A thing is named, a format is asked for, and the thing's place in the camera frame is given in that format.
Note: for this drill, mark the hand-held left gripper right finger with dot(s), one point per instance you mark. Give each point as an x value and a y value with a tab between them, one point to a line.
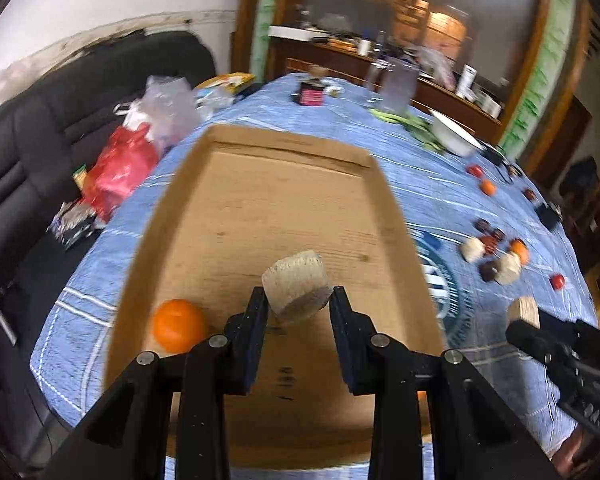
341	320

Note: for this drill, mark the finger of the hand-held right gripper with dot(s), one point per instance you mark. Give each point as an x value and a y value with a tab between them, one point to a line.
570	327
535	342

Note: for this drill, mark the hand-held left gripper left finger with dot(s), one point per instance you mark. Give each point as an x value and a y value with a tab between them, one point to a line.
257	320

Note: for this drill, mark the beige sugarcane chunk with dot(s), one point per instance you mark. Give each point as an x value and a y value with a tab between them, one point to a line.
471	249
292	280
509	267
522	310

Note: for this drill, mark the small red date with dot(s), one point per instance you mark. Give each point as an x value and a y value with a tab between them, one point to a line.
558	281

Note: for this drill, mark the orange tangerine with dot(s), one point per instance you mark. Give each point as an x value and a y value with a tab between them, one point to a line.
177	325
488	188
520	251

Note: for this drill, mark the dark brown date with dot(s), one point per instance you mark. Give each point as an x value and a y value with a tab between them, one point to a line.
488	271

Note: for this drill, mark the brown cardboard box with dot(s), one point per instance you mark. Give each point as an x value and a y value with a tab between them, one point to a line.
260	200

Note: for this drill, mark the small black case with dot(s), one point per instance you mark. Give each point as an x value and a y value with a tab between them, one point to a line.
548	215

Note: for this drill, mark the dark wooden chair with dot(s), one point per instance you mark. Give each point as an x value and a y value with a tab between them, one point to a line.
587	200

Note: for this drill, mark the blue plaid tablecloth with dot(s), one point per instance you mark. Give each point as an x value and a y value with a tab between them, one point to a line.
430	200

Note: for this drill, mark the key bunch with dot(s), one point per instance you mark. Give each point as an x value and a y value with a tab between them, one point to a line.
513	170

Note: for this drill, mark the red tomato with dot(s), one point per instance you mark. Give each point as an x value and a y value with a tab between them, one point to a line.
475	170

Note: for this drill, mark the brown wooden door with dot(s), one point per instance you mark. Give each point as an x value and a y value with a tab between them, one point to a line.
560	145

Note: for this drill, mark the black power adapter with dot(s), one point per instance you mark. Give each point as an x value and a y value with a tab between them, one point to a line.
494	154

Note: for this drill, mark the green leafy vegetable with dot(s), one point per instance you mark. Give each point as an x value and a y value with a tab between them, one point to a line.
420	130

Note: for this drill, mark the red plastic bag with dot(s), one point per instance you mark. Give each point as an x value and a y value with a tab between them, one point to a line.
120	165

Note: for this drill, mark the dark foil snack packet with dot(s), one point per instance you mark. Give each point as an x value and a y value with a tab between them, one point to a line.
72	225

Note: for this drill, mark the white bowl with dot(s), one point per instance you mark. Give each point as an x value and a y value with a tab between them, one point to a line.
455	135

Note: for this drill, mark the dark jar with pink label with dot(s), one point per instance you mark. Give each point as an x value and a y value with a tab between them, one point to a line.
311	95

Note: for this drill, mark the clear plastic bag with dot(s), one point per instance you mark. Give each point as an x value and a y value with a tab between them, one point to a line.
172	105

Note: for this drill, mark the yellow packet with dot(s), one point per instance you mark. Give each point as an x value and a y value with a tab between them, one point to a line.
230	81

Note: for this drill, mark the clear plastic pitcher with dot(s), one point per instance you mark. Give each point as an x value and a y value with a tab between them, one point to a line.
397	85

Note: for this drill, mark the wooden sideboard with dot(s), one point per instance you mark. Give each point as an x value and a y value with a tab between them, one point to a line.
340	62

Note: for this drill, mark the white cup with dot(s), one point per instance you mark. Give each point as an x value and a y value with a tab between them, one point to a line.
364	47

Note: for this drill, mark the black sofa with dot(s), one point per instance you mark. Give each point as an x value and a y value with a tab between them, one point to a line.
30	150

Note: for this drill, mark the white flat box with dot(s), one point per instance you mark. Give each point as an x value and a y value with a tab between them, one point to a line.
295	33

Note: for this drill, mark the green bamboo wall decal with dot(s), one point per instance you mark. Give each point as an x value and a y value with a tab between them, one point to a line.
545	60

